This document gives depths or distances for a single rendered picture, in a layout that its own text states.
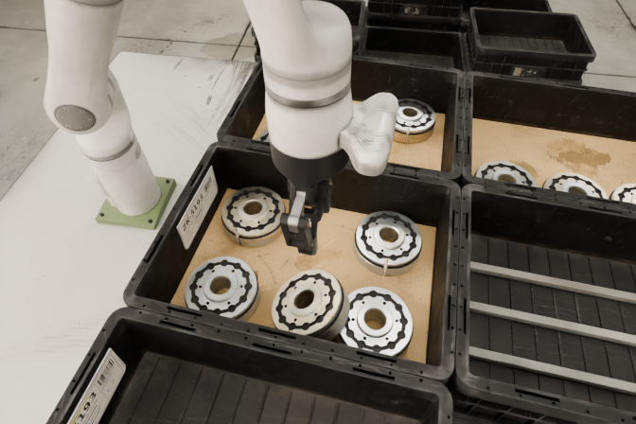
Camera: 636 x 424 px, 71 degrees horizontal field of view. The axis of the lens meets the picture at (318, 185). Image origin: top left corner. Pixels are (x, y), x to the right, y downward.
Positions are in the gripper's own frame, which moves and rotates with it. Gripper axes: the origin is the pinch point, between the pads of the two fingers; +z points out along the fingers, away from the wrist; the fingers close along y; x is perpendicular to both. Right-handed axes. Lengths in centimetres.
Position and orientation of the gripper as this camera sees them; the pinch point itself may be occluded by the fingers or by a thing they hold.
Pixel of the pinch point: (313, 222)
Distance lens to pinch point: 50.9
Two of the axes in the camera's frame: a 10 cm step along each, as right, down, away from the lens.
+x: 9.7, 1.8, -1.8
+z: 0.2, 6.6, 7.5
